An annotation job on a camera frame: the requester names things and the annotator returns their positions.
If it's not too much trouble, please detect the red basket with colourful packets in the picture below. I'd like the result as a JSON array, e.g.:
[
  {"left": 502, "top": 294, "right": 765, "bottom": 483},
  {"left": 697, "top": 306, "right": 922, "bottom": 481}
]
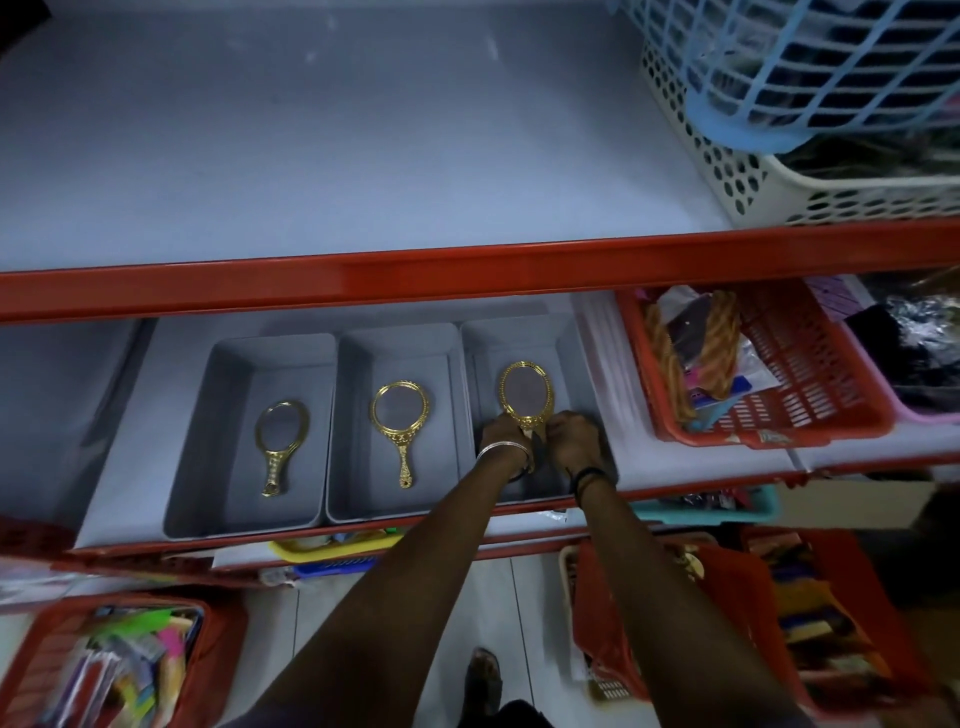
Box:
[{"left": 0, "top": 592, "right": 249, "bottom": 728}]

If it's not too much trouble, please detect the pink plastic basket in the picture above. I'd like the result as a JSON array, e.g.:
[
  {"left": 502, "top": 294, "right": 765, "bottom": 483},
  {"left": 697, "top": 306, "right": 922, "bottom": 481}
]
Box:
[{"left": 806, "top": 273, "right": 960, "bottom": 425}]

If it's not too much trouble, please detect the dark blue plastic basket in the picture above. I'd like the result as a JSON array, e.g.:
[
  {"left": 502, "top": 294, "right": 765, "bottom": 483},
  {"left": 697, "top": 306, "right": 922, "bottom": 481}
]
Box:
[{"left": 258, "top": 554, "right": 376, "bottom": 588}]

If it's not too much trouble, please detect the silver bangle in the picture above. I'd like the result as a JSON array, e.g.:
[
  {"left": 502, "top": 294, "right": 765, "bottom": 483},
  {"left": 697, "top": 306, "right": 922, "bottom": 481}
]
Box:
[{"left": 476, "top": 440, "right": 534, "bottom": 481}]

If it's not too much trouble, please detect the person's right forearm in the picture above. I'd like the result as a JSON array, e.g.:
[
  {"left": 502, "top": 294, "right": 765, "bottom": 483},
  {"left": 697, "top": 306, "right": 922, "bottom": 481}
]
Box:
[{"left": 573, "top": 476, "right": 815, "bottom": 728}]

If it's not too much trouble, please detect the person's left hand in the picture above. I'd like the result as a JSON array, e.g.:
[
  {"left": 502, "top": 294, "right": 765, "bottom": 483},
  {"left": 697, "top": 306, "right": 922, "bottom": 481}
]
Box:
[{"left": 479, "top": 412, "right": 538, "bottom": 475}]

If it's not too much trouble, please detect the person's left foot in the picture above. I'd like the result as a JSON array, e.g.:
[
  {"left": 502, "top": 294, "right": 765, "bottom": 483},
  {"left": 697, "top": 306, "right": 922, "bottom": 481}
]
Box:
[{"left": 461, "top": 648, "right": 504, "bottom": 721}]

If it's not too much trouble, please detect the light blue lattice basket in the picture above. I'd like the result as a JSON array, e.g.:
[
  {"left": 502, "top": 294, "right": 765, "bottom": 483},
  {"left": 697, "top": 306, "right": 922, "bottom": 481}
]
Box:
[{"left": 611, "top": 0, "right": 960, "bottom": 155}]

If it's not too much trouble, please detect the red basket with yellow items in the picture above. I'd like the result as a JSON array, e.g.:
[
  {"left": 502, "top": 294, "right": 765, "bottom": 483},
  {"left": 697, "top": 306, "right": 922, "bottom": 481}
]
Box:
[{"left": 742, "top": 524, "right": 939, "bottom": 714}]

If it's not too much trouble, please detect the golden braided hair piece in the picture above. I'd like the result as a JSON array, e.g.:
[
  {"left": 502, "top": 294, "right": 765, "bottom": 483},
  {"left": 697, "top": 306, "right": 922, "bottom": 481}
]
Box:
[{"left": 644, "top": 290, "right": 742, "bottom": 425}]

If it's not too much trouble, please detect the person's right hand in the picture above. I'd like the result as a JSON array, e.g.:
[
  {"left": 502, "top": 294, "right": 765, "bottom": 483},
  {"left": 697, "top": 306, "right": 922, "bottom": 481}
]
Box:
[{"left": 536, "top": 409, "right": 606, "bottom": 483}]

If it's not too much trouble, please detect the yellow plastic basket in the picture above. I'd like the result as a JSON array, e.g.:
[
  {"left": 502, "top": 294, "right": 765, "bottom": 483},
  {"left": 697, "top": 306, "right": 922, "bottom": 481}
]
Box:
[{"left": 268, "top": 528, "right": 406, "bottom": 564}]

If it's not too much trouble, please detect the red plastic basket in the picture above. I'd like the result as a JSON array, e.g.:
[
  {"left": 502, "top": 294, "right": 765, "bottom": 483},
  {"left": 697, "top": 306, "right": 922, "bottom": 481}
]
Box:
[{"left": 616, "top": 278, "right": 898, "bottom": 450}]

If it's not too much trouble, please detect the teal plastic basket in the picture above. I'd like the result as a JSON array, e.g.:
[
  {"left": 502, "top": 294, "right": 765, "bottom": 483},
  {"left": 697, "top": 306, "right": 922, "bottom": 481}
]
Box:
[{"left": 629, "top": 483, "right": 781, "bottom": 526}]

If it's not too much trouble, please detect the grey plastic tray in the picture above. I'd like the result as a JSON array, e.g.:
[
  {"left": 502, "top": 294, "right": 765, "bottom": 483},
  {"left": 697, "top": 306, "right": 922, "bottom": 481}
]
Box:
[
  {"left": 162, "top": 332, "right": 339, "bottom": 541},
  {"left": 458, "top": 313, "right": 620, "bottom": 504},
  {"left": 324, "top": 322, "right": 466, "bottom": 525}
]

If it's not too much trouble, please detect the black wrist band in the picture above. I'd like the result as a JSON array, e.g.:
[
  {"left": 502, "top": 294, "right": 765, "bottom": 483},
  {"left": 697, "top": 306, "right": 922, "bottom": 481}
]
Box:
[{"left": 569, "top": 467, "right": 613, "bottom": 500}]

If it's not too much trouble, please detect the person's left forearm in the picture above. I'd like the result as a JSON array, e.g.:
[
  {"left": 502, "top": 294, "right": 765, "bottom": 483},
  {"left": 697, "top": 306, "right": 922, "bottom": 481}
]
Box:
[{"left": 254, "top": 449, "right": 535, "bottom": 728}]

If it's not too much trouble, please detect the pile of colourful packets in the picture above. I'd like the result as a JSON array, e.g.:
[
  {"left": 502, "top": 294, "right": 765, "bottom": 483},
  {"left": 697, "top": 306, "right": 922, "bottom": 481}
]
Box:
[{"left": 37, "top": 605, "right": 204, "bottom": 728}]

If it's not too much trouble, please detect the cream perforated plastic basket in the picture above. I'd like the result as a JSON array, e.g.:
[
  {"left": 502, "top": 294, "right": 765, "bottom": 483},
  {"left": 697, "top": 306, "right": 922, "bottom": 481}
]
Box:
[{"left": 641, "top": 44, "right": 960, "bottom": 229}]

